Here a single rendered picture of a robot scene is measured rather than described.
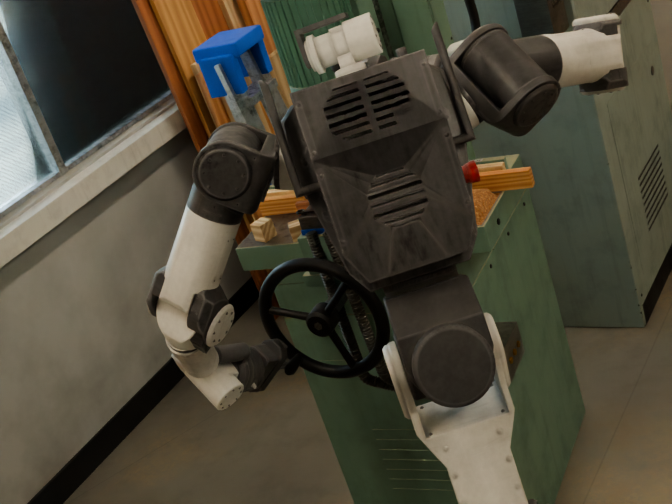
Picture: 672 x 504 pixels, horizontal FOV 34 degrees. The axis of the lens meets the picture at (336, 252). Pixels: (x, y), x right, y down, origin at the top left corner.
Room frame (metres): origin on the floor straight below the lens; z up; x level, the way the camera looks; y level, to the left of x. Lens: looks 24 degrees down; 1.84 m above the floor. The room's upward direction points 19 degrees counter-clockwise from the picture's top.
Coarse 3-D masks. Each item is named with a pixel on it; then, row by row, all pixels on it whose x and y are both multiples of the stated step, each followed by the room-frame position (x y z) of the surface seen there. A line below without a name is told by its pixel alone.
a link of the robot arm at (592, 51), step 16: (592, 16) 1.77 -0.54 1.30; (608, 16) 1.77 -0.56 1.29; (576, 32) 1.70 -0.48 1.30; (592, 32) 1.71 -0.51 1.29; (608, 32) 1.72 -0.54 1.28; (560, 48) 1.64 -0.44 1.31; (576, 48) 1.66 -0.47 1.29; (592, 48) 1.67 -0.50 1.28; (608, 48) 1.69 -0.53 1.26; (576, 64) 1.64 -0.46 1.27; (592, 64) 1.66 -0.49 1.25; (608, 64) 1.69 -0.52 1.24; (560, 80) 1.63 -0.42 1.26; (576, 80) 1.66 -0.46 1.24; (592, 80) 1.69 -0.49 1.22; (608, 80) 1.69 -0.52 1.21; (624, 80) 1.72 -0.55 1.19
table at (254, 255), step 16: (496, 192) 2.10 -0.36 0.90; (512, 192) 2.13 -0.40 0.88; (496, 208) 2.04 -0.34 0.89; (512, 208) 2.11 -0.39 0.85; (496, 224) 2.02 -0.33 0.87; (272, 240) 2.26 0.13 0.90; (288, 240) 2.23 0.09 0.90; (480, 240) 1.98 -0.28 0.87; (496, 240) 2.00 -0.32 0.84; (240, 256) 2.28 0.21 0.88; (256, 256) 2.26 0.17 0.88; (272, 256) 2.24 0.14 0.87; (288, 256) 2.22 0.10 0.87
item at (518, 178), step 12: (516, 168) 2.10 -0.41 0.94; (528, 168) 2.08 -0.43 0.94; (480, 180) 2.12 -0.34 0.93; (492, 180) 2.11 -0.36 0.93; (504, 180) 2.10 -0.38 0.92; (516, 180) 2.08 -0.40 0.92; (528, 180) 2.07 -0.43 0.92; (264, 204) 2.41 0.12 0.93; (276, 204) 2.39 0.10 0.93; (288, 204) 2.38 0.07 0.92
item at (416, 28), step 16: (400, 0) 2.35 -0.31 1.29; (416, 0) 2.33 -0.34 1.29; (432, 0) 2.34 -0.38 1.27; (400, 16) 2.36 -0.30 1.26; (416, 16) 2.34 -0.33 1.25; (432, 16) 2.33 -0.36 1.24; (416, 32) 2.35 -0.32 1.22; (448, 32) 2.38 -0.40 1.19; (416, 48) 2.35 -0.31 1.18; (432, 48) 2.33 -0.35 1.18
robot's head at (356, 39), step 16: (368, 16) 1.68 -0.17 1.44; (336, 32) 1.69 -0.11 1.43; (352, 32) 1.67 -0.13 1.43; (368, 32) 1.66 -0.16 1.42; (320, 48) 1.68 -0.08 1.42; (336, 48) 1.67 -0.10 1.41; (352, 48) 1.66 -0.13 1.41; (368, 48) 1.66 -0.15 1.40; (320, 64) 1.67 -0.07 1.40; (352, 64) 1.66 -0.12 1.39
